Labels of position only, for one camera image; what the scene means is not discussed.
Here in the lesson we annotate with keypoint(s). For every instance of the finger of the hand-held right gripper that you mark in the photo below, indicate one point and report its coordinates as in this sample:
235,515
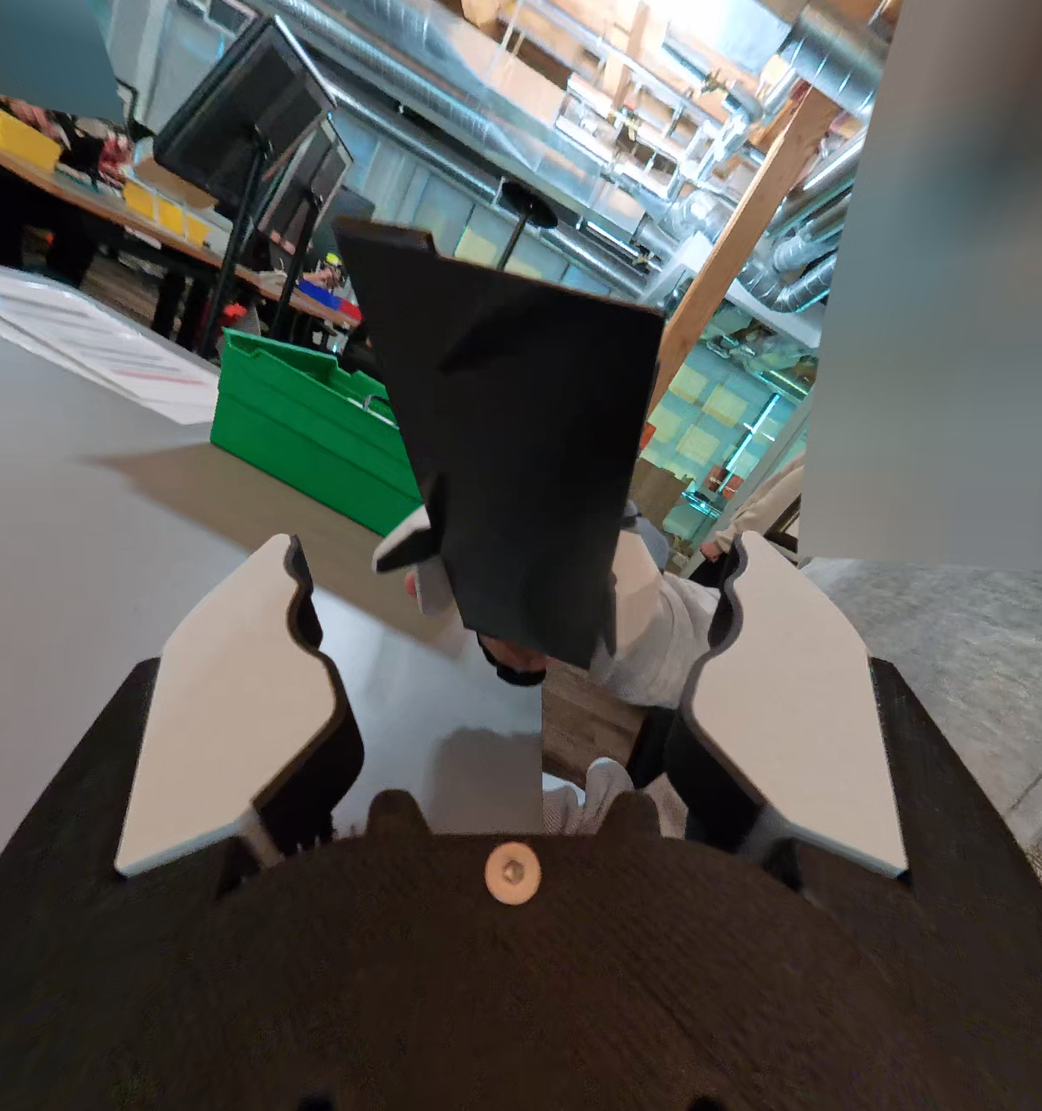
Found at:
399,540
636,590

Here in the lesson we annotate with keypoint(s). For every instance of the small blue bin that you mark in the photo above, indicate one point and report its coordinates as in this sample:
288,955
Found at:
326,295

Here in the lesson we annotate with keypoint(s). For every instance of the large black monitor on stand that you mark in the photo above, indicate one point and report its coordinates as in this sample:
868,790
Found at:
234,113

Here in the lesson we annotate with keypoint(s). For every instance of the person's grey sweatshirt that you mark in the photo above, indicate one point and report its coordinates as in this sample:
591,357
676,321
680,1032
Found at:
964,677

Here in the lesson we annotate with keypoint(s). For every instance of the green plastic bin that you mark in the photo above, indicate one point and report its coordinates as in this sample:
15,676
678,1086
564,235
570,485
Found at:
295,417

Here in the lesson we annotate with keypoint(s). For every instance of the black floor lamp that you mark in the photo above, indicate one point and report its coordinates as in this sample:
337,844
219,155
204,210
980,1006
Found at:
528,201

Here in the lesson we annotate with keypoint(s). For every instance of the black rectangular panel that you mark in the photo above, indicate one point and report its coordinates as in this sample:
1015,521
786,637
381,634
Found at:
521,417

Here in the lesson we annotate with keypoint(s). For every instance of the wooden support beam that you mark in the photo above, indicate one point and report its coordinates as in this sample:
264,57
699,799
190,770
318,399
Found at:
747,243

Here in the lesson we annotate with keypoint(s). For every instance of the printed paper sheet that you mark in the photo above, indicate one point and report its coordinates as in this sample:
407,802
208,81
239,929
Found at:
78,338

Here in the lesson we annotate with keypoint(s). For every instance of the large yellow bin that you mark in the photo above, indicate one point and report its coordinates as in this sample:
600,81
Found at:
9,130

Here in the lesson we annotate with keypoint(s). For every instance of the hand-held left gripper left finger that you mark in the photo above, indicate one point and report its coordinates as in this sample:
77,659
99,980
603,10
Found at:
226,712

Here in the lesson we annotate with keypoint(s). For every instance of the person's right hand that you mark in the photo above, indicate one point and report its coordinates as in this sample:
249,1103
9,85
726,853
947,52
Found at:
510,651

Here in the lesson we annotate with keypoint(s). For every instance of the small yellow bin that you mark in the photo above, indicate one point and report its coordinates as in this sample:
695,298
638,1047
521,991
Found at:
139,200
172,215
200,230

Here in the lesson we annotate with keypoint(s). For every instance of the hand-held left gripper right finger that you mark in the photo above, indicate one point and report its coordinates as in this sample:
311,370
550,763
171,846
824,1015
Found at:
799,712

